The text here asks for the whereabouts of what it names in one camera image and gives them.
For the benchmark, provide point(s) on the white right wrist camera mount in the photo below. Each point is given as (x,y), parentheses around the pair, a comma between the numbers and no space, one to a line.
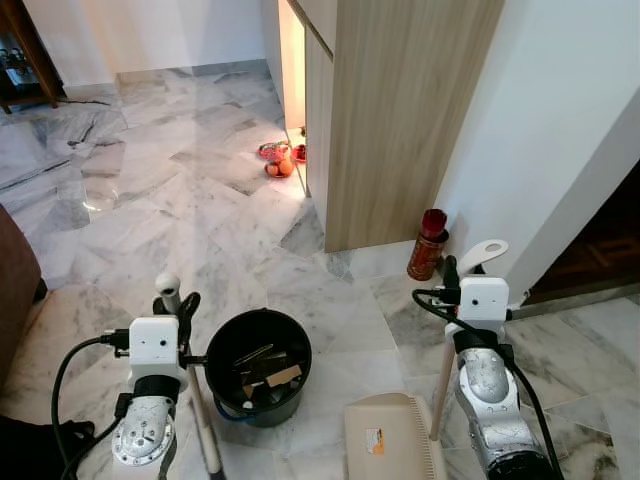
(485,300)

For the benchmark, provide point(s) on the dark wooden display cabinet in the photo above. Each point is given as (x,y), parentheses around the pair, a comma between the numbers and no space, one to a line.
(40,60)

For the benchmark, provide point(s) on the light wooden cabinet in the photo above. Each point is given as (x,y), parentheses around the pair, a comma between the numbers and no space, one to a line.
(400,120)

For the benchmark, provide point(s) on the black bag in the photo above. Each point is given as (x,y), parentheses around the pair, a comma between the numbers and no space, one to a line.
(30,450)

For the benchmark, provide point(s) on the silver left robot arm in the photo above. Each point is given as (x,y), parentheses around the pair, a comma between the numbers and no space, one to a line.
(145,435)

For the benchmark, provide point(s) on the brown cardboard scrap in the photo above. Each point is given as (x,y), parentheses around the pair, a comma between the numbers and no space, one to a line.
(285,377)

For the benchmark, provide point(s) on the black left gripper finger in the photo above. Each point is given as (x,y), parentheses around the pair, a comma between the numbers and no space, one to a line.
(190,308)
(160,306)

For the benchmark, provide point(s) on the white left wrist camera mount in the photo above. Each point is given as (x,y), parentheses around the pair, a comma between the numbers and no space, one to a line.
(155,345)

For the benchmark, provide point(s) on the brown bottle with red cap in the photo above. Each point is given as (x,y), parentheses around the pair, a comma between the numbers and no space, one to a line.
(425,255)

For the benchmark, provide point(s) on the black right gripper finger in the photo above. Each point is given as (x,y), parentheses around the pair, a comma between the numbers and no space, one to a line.
(450,270)

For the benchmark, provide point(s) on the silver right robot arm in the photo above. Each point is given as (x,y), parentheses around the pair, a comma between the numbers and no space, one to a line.
(485,385)

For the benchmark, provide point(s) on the beige broom with purple bristles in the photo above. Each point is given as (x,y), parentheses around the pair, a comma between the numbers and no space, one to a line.
(168,288)

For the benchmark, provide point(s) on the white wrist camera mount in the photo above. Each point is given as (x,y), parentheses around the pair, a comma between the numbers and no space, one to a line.
(485,300)
(155,345)

